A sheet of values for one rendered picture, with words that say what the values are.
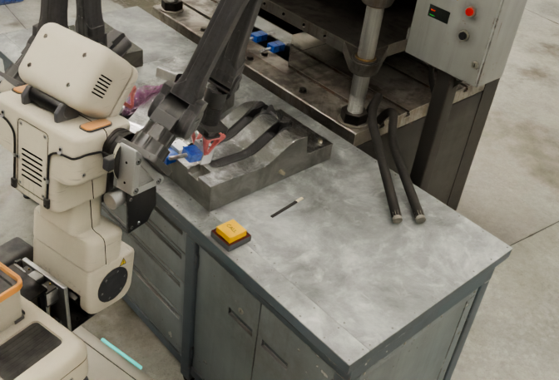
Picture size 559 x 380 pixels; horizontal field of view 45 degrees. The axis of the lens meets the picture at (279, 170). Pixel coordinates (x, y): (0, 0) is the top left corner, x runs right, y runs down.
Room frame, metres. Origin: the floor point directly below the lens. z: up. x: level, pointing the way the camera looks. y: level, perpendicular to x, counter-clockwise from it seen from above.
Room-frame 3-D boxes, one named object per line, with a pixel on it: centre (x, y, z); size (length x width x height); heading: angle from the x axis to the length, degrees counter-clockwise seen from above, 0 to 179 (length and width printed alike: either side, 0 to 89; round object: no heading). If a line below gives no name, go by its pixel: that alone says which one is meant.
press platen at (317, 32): (2.83, -0.09, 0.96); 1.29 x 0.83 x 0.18; 46
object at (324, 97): (2.84, -0.07, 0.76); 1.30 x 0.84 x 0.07; 46
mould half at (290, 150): (1.79, 0.11, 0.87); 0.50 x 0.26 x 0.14; 136
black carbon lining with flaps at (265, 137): (1.79, 0.12, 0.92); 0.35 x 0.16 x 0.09; 136
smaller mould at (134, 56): (2.34, 0.70, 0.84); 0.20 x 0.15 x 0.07; 136
